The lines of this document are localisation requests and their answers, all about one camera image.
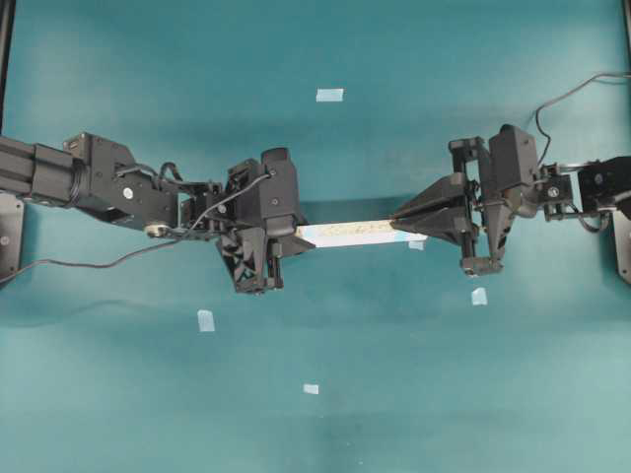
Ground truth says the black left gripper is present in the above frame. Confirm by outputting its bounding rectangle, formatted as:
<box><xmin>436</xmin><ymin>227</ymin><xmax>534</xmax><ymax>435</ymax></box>
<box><xmin>217</xmin><ymin>160</ymin><xmax>316</xmax><ymax>295</ymax></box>

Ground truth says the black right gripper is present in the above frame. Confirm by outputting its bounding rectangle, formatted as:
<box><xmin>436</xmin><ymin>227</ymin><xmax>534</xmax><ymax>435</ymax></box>
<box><xmin>391</xmin><ymin>137</ymin><xmax>514</xmax><ymax>276</ymax></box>

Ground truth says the white wooden board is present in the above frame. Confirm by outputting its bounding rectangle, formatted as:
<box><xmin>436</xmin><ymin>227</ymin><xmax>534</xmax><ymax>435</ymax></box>
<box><xmin>298</xmin><ymin>220</ymin><xmax>428</xmax><ymax>248</ymax></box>

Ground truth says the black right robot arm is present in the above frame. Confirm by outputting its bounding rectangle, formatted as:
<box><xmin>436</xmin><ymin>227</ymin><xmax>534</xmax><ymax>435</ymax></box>
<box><xmin>390</xmin><ymin>128</ymin><xmax>630</xmax><ymax>277</ymax></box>

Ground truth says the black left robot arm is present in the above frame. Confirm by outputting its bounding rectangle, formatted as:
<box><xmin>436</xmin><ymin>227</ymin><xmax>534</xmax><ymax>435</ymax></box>
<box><xmin>1</xmin><ymin>133</ymin><xmax>314</xmax><ymax>294</ymax></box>

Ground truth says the blue tape under board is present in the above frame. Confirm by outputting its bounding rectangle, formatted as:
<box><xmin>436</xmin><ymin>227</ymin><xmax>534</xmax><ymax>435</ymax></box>
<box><xmin>408</xmin><ymin>240</ymin><xmax>425</xmax><ymax>251</ymax></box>

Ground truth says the blue tape marker left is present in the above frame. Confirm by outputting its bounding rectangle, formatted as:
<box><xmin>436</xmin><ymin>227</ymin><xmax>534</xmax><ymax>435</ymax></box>
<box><xmin>197</xmin><ymin>309</ymin><xmax>215</xmax><ymax>332</ymax></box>

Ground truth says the blue tape marker far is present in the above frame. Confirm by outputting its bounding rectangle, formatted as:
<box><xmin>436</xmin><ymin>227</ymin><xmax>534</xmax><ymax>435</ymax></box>
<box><xmin>315</xmin><ymin>88</ymin><xmax>345</xmax><ymax>102</ymax></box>

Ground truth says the blue tape marker near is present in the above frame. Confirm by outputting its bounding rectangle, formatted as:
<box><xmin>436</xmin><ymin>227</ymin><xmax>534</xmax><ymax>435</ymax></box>
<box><xmin>303</xmin><ymin>383</ymin><xmax>319</xmax><ymax>395</ymax></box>

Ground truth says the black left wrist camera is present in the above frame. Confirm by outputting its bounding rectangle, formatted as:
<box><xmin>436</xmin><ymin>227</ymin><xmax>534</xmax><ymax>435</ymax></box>
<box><xmin>259</xmin><ymin>148</ymin><xmax>300</xmax><ymax>237</ymax></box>

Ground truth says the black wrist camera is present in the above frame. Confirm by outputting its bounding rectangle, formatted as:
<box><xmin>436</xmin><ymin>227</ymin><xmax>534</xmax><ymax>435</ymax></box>
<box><xmin>259</xmin><ymin>148</ymin><xmax>300</xmax><ymax>237</ymax></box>
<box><xmin>490</xmin><ymin>124</ymin><xmax>537</xmax><ymax>192</ymax></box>

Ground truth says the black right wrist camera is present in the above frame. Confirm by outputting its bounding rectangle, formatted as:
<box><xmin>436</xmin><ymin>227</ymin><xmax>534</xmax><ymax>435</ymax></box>
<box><xmin>490</xmin><ymin>124</ymin><xmax>537</xmax><ymax>192</ymax></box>

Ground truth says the black left camera cable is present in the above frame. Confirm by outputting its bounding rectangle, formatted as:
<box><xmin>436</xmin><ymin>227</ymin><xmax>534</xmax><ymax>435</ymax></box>
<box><xmin>0</xmin><ymin>169</ymin><xmax>275</xmax><ymax>285</ymax></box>

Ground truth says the black camera cable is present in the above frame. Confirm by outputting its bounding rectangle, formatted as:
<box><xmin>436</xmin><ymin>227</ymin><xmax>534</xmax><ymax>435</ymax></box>
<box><xmin>534</xmin><ymin>72</ymin><xmax>631</xmax><ymax>169</ymax></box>
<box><xmin>0</xmin><ymin>169</ymin><xmax>275</xmax><ymax>285</ymax></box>

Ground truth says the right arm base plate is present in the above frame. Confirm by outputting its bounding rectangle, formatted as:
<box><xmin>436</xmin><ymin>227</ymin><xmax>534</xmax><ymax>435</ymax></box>
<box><xmin>612</xmin><ymin>211</ymin><xmax>631</xmax><ymax>284</ymax></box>

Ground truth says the black right camera cable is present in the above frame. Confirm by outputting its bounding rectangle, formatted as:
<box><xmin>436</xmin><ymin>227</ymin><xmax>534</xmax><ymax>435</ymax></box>
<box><xmin>534</xmin><ymin>72</ymin><xmax>631</xmax><ymax>169</ymax></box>

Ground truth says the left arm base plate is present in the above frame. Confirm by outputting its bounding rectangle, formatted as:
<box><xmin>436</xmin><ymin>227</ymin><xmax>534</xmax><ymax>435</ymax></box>
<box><xmin>0</xmin><ymin>193</ymin><xmax>25</xmax><ymax>280</ymax></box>

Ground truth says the black frame post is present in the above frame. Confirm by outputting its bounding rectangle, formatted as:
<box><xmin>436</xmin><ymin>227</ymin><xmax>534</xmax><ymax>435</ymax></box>
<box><xmin>0</xmin><ymin>0</ymin><xmax>17</xmax><ymax>129</ymax></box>

